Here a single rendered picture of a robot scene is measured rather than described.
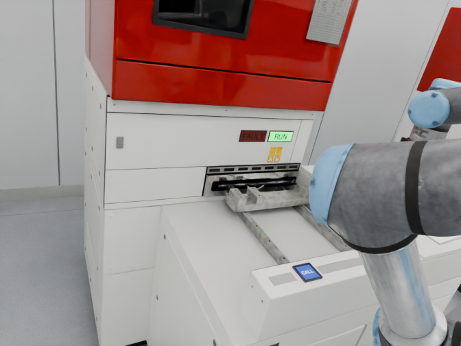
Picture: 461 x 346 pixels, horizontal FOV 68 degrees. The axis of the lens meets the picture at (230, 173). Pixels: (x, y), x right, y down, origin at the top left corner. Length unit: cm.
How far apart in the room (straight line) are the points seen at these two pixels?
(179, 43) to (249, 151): 51
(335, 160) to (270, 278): 46
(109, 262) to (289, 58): 99
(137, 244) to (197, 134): 49
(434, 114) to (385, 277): 37
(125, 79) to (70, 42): 154
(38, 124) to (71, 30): 67
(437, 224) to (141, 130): 92
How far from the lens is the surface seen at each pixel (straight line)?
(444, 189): 42
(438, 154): 44
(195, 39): 108
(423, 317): 70
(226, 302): 97
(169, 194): 129
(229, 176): 134
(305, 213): 141
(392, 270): 57
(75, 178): 288
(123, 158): 118
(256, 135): 133
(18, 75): 261
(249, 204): 129
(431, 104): 80
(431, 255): 123
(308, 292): 88
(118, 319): 165
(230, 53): 113
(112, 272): 145
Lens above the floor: 151
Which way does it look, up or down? 25 degrees down
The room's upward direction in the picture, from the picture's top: 12 degrees clockwise
